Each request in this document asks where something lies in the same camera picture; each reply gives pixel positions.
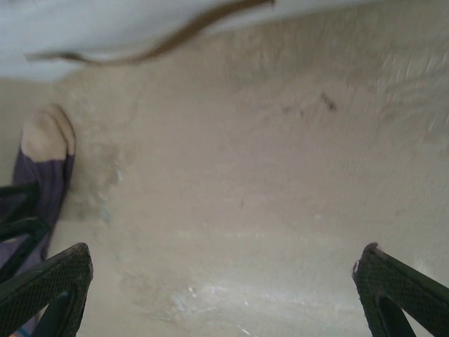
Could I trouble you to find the purple sock with orange stripe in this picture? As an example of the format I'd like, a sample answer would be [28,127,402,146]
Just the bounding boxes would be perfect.
[0,103,77,334]

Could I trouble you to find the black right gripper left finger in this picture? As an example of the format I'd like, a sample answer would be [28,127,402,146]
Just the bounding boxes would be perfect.
[0,242,94,337]

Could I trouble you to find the brown strap handle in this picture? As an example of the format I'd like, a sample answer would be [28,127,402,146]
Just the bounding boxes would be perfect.
[24,0,276,67]

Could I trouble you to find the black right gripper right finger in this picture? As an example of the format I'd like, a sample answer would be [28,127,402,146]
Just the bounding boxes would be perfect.
[351,242,449,337]

